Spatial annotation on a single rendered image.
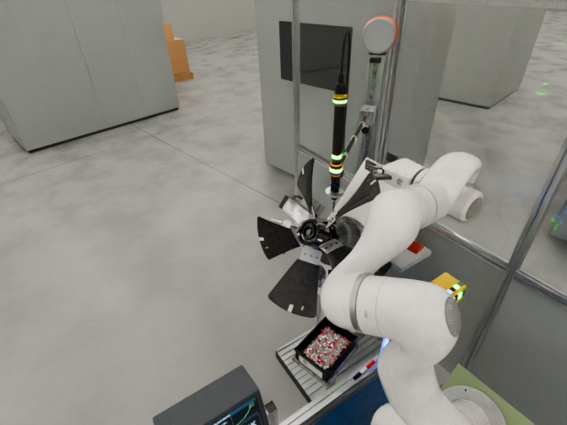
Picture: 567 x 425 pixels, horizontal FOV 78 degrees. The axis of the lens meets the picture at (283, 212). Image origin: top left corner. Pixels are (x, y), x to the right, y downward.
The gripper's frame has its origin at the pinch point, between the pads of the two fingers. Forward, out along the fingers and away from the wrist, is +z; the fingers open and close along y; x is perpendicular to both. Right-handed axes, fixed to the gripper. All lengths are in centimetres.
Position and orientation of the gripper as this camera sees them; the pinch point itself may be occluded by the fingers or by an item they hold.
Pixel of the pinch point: (379, 160)
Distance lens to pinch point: 112.0
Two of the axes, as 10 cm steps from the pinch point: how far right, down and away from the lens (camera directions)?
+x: -0.3, -8.2, -5.8
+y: 8.4, -3.4, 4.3
